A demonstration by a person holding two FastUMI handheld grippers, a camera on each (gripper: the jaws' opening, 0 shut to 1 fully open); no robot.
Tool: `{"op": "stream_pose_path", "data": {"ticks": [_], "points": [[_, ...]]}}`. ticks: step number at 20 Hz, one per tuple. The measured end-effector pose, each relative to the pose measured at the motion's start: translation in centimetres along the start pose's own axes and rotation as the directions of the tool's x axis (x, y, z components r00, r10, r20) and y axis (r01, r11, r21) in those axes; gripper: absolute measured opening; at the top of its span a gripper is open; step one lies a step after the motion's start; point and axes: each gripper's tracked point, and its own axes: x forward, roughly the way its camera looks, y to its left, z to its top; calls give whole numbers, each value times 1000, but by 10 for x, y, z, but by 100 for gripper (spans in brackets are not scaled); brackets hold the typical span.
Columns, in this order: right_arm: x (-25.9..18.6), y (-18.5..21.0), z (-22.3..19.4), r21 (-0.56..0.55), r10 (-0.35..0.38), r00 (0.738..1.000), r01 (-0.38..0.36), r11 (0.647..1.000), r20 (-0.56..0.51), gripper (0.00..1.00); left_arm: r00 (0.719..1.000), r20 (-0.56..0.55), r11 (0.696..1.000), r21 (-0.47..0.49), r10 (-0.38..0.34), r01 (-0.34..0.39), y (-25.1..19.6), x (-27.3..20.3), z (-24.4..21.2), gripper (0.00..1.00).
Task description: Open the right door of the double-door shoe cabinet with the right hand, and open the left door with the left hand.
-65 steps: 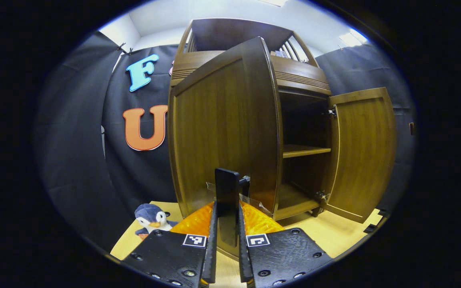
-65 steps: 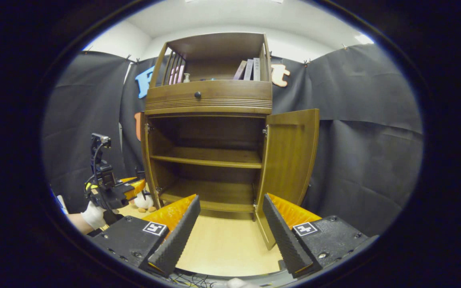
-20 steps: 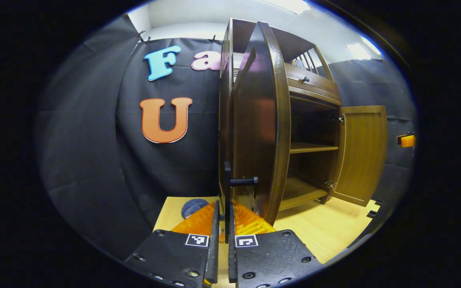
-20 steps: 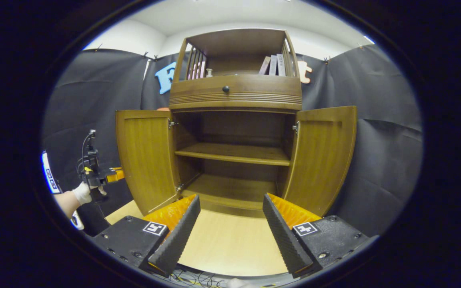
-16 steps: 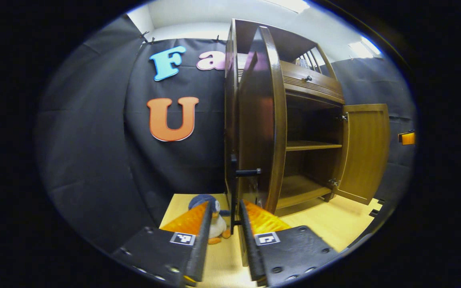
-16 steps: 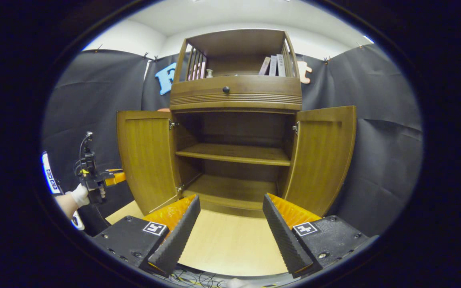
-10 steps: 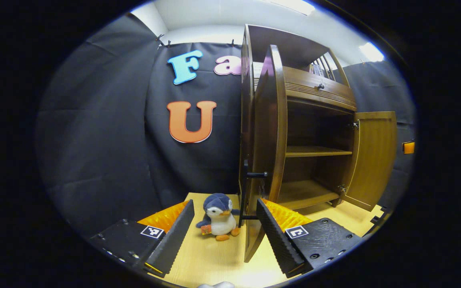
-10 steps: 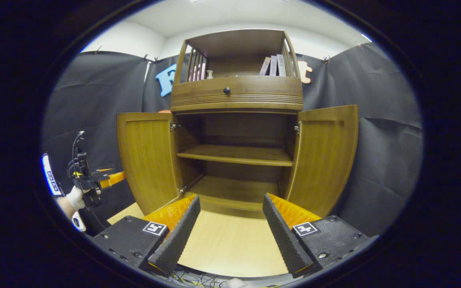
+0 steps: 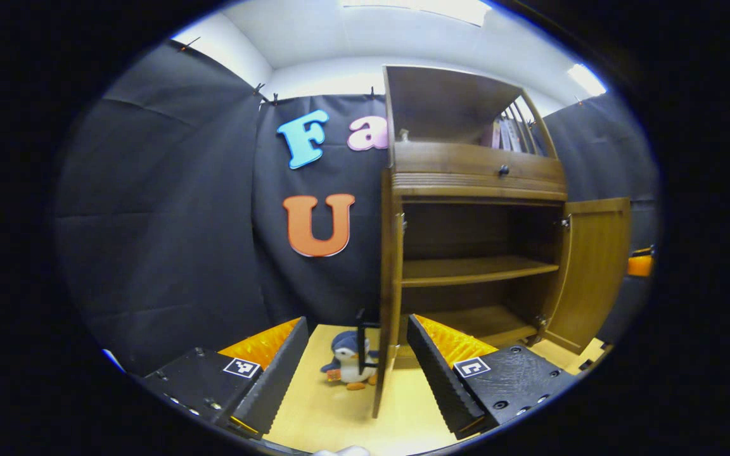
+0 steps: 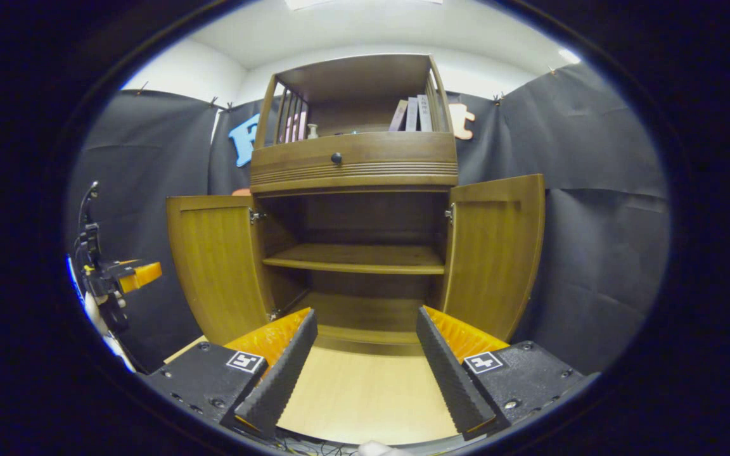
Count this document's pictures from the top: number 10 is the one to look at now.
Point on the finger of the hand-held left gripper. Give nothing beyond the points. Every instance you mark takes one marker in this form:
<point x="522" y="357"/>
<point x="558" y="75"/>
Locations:
<point x="143" y="275"/>

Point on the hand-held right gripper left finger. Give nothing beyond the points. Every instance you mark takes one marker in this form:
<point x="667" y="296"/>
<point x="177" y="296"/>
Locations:
<point x="282" y="380"/>

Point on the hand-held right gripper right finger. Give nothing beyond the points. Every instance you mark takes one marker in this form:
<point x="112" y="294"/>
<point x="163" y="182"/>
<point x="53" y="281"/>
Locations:
<point x="450" y="380"/>

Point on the wooden cabinet door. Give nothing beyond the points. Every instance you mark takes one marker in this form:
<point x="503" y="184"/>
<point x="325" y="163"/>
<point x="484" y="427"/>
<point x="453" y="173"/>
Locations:
<point x="219" y="266"/>
<point x="498" y="253"/>

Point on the wooden double-door shoe cabinet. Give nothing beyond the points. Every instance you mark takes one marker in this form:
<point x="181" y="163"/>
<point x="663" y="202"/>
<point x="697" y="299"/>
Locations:
<point x="358" y="79"/>

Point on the wooden inner cabinet shelf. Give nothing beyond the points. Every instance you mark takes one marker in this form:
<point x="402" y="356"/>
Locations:
<point x="358" y="256"/>

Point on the black backdrop cloth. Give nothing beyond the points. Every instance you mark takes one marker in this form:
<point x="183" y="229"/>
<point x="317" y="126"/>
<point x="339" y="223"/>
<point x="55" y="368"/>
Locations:
<point x="593" y="253"/>

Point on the white book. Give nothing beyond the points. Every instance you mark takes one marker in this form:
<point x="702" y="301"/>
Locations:
<point x="424" y="114"/>

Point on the grey book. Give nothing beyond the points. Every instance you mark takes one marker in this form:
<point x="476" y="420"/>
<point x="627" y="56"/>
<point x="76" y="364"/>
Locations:
<point x="411" y="115"/>

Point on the large ceiling light panel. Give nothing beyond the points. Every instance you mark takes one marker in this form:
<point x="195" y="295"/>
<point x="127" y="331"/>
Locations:
<point x="365" y="3"/>

